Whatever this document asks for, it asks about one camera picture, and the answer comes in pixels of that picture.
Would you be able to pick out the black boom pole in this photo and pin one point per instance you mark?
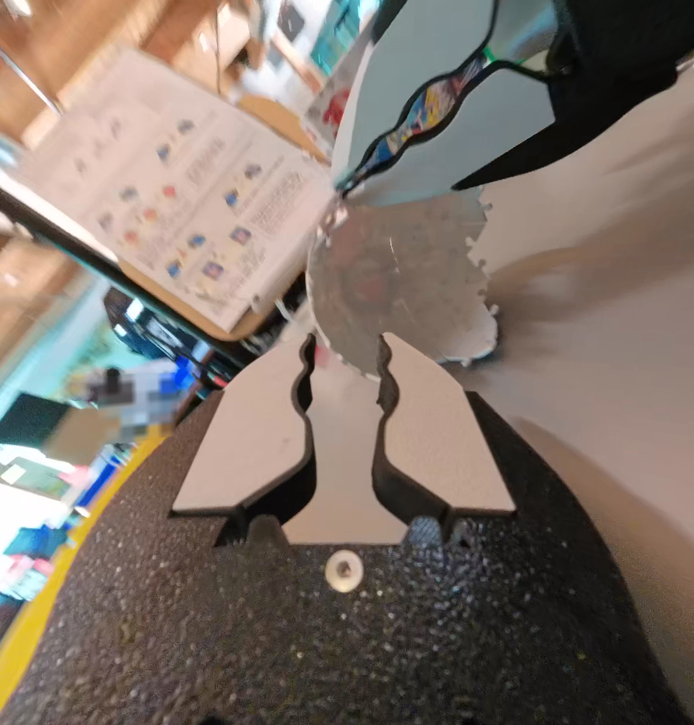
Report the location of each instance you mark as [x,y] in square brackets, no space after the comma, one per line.
[69,238]

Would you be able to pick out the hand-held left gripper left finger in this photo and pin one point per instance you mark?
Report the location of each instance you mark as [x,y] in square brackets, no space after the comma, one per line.
[245,447]

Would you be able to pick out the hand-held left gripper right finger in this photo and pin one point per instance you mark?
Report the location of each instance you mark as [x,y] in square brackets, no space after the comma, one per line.
[448,453]

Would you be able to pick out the yellow plastic bin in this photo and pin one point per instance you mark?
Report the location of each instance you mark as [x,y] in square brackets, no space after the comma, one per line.
[18,623]

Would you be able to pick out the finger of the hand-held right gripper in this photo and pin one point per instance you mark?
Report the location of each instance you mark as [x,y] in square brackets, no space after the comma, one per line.
[403,62]
[482,130]

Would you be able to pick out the black flat panel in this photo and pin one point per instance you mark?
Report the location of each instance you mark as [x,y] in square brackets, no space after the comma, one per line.
[24,419]

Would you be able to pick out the partly built puzzle ball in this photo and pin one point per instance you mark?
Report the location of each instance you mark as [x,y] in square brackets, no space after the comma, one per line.
[392,283]

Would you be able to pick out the printed instruction sheet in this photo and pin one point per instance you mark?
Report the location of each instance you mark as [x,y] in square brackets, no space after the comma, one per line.
[182,170]

